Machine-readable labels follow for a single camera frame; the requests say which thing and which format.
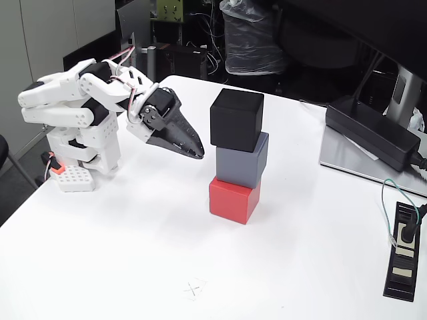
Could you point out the orange connector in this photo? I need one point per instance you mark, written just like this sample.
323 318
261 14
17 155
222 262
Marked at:
57 167

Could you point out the silver monitor base plate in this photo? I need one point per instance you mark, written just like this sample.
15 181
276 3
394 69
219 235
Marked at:
340 156

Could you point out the grey monitor stand neck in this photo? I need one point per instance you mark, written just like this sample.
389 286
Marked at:
403 90

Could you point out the green perforated board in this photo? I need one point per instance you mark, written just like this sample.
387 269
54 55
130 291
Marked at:
170 10

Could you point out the white perforated clamp base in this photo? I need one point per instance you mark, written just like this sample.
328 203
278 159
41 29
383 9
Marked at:
75 178

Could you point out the black power strip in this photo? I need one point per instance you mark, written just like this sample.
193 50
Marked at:
402 273

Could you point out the plastic-wrapped black bin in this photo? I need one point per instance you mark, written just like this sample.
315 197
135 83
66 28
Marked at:
250 40

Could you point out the white plastic bag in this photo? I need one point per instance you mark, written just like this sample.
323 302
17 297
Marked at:
418 120

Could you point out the black cube block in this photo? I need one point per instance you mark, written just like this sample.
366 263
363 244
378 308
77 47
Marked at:
233 123

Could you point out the black flat panel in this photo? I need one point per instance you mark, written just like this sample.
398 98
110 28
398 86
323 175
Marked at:
90 50

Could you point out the red cube block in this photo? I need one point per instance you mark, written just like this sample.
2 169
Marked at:
230 203

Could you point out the clear tape with X mark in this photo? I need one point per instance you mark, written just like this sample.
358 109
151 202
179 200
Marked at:
194 289

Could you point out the black power plug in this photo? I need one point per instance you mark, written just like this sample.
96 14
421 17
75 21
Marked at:
407 231

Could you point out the black monitor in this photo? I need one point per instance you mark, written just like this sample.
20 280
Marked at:
383 26

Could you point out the grey cube block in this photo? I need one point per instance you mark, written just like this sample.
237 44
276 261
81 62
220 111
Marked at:
238 163

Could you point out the black office chair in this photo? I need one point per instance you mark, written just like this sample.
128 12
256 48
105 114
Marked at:
2 150

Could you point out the black power adapter brick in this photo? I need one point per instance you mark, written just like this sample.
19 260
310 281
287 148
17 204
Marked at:
370 130

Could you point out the black desktop computer case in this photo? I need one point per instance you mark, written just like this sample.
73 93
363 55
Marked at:
180 61

